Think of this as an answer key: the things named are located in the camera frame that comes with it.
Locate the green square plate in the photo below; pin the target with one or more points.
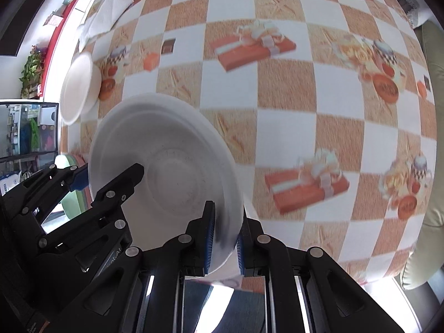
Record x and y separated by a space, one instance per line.
76 202

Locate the glass display cabinet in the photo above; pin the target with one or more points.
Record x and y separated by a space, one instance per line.
29 135

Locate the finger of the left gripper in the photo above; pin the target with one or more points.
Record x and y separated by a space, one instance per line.
118 190
72 178

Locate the checkered patterned tablecloth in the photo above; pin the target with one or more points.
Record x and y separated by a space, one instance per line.
326 106

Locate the white round plate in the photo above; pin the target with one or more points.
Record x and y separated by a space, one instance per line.
80 88
186 164

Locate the white napkin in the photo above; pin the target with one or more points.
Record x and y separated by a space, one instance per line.
102 21

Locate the red trimmed white counter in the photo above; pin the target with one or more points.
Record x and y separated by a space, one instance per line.
61 49

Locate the pink square plate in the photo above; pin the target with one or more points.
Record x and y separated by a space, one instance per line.
76 160

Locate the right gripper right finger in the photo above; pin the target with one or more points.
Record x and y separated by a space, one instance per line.
306 290

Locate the green potted plant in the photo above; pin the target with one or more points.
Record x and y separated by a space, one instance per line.
32 73

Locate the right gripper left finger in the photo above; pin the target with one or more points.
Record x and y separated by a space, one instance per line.
145 292

